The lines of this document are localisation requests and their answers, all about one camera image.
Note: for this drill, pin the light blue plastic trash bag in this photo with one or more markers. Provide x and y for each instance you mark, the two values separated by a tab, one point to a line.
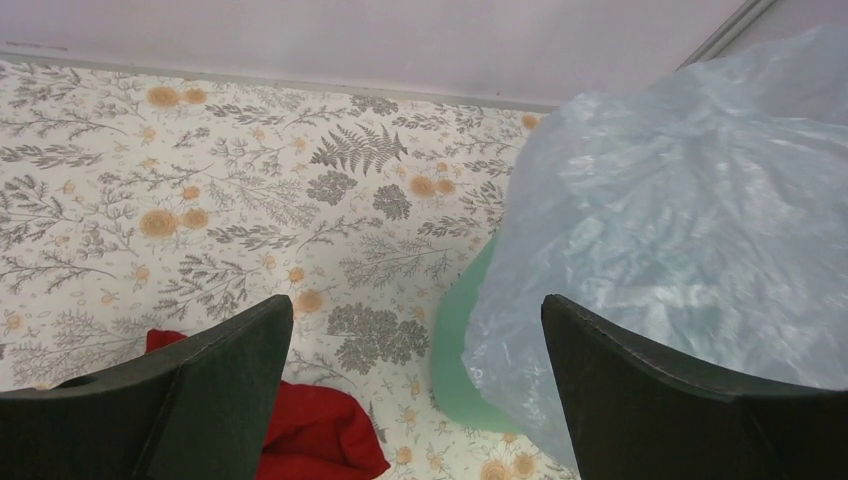
707	212

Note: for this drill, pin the red cloth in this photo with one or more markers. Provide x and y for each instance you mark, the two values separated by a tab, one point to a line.
317	432

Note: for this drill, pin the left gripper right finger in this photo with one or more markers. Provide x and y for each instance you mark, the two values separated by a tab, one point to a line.
637	409

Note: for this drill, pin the green plastic trash bin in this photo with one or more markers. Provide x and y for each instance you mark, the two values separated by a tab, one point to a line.
453	391

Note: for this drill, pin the floral table mat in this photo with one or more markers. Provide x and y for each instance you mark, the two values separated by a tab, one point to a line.
130	202

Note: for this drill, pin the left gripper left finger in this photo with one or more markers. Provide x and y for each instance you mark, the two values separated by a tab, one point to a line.
198	408

